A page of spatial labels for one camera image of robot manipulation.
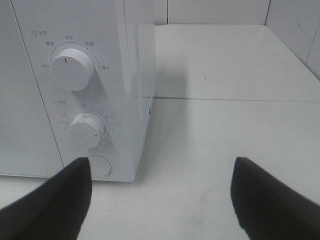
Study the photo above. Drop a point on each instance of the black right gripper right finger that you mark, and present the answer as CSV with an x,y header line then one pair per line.
x,y
267,209

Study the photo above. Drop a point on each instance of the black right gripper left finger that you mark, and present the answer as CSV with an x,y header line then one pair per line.
x,y
55,210

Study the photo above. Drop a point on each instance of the round white door button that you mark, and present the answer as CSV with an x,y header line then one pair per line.
x,y
100,168

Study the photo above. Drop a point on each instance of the white microwave door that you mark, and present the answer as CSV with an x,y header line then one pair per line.
x,y
27,144

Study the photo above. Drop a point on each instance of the white microwave oven body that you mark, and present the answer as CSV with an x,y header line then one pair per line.
x,y
119,38

